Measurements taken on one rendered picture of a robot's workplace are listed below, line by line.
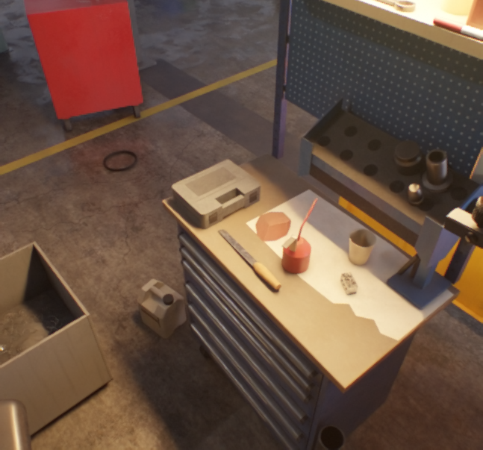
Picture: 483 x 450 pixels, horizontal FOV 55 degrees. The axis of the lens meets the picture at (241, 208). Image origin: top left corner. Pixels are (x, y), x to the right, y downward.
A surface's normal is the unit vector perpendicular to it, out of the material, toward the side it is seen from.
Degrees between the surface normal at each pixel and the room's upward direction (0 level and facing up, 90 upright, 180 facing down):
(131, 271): 0
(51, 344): 90
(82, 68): 90
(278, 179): 0
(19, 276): 90
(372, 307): 0
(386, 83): 90
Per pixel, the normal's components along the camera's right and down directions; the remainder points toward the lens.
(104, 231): 0.00, -0.74
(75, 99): 0.38, 0.62
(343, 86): -0.80, 0.40
